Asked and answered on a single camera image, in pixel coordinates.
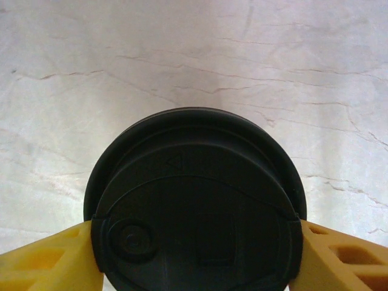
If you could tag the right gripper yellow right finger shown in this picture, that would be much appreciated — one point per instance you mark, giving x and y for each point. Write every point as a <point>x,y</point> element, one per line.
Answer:
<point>342,266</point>

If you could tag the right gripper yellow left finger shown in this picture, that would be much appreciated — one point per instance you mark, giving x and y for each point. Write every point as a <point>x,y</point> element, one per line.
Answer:
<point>45,263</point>

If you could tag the black plastic cup lid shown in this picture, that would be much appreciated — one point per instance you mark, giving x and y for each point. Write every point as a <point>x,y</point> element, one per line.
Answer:
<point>194,212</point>

